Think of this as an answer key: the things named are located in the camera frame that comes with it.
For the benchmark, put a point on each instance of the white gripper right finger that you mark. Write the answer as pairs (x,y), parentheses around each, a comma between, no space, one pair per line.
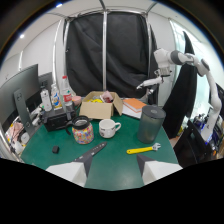
(160,170)

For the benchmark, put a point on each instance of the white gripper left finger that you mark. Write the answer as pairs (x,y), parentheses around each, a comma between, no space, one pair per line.
(71,171)

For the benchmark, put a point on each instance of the grey cylindrical trash can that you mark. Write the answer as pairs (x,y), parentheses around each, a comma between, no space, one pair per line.
(150,125)

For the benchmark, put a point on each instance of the small black cube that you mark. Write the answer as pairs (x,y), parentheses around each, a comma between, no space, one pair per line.
(55,149)

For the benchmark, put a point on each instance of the orange book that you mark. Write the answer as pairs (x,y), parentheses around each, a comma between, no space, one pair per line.
(134,104)

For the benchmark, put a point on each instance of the dark grey utility knife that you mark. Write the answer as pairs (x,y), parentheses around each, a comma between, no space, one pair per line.
(95,150)

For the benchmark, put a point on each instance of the black hanging cloth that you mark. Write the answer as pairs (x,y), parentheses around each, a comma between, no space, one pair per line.
(181,96)

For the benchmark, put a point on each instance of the white book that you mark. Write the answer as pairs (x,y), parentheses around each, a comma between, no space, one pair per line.
(130,112)

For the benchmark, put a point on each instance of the black curtain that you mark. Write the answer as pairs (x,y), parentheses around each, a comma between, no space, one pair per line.
(126,53)

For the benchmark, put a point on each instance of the black chair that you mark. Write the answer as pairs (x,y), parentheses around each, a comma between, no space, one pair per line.
(188,143)

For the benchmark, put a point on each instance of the glass jar of colourful candy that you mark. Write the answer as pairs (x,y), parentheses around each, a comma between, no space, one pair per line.
(83,131)

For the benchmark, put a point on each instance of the pink item in box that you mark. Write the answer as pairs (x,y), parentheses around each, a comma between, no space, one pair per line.
(107,96)

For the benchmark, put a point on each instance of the black equipment box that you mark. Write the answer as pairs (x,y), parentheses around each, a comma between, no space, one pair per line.
(58,118)

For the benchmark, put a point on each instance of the white ceramic mug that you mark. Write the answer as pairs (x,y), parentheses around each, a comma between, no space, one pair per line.
(107,129)

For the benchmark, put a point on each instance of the yellow item in box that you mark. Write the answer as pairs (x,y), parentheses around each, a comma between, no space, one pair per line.
(96,100)

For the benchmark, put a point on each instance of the open cardboard box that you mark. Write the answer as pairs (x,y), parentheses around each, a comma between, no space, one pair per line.
(96,110)

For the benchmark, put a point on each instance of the pink cup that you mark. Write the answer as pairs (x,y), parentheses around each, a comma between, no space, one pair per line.
(77,100)

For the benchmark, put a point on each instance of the blue-yellow label bottle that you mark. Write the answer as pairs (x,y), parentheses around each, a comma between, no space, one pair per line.
(56,98)

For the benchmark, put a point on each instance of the white-label clear bottle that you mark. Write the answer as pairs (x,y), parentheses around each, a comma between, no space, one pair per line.
(46,100)

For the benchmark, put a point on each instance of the red-label water bottle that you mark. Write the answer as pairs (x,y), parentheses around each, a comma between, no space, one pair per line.
(66,93)

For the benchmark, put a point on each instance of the small dark monitor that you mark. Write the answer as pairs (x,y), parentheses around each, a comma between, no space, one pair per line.
(46,81)

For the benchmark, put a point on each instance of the large grey computer monitor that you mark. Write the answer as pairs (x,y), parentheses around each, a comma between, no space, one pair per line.
(16,90)

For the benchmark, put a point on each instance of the metal frame pole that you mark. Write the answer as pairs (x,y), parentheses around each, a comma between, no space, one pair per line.
(104,50)

